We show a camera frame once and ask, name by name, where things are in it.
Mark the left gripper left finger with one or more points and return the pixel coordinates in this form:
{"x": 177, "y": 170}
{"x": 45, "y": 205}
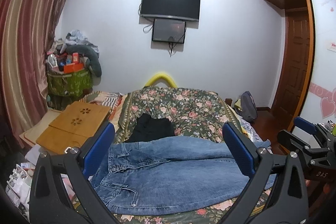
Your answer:
{"x": 49, "y": 200}

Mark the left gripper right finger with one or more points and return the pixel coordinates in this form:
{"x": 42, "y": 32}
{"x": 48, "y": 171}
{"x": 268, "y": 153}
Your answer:
{"x": 288, "y": 200}

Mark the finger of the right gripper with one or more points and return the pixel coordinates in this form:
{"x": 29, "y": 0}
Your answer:
{"x": 305, "y": 125}
{"x": 295, "y": 144}

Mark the blue denim jeans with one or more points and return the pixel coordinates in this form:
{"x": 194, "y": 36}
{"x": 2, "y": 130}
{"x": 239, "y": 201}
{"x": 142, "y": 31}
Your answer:
{"x": 167, "y": 176}

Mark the white wardrobe sliding door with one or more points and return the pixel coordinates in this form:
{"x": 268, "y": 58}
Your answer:
{"x": 319, "y": 105}

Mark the brown wooden door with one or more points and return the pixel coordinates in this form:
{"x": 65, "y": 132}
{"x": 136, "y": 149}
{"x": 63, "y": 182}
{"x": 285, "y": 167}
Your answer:
{"x": 294, "y": 67}

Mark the grey blue backpack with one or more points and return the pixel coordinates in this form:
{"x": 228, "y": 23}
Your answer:
{"x": 246, "y": 108}

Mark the wooden lap desk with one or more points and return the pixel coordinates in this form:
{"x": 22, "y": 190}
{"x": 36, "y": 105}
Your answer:
{"x": 73, "y": 127}

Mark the floral green bedspread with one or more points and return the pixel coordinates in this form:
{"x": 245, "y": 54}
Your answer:
{"x": 193, "y": 113}

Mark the black folded garment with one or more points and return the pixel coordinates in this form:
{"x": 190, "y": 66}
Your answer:
{"x": 149, "y": 129}

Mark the green storage basket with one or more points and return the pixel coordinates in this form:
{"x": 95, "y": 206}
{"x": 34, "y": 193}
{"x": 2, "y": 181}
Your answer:
{"x": 71, "y": 84}

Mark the orange box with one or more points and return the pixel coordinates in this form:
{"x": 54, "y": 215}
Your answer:
{"x": 73, "y": 67}

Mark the yellow curved headboard pad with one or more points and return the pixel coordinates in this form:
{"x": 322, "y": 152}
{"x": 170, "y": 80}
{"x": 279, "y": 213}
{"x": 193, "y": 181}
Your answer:
{"x": 161, "y": 76}

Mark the striped red curtain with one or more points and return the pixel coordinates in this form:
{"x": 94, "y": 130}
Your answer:
{"x": 27, "y": 33}

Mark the small wall monitor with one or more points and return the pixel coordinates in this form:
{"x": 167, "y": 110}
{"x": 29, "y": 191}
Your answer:
{"x": 169, "y": 31}

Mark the large wall television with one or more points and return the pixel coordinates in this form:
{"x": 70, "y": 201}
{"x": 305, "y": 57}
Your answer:
{"x": 176, "y": 9}

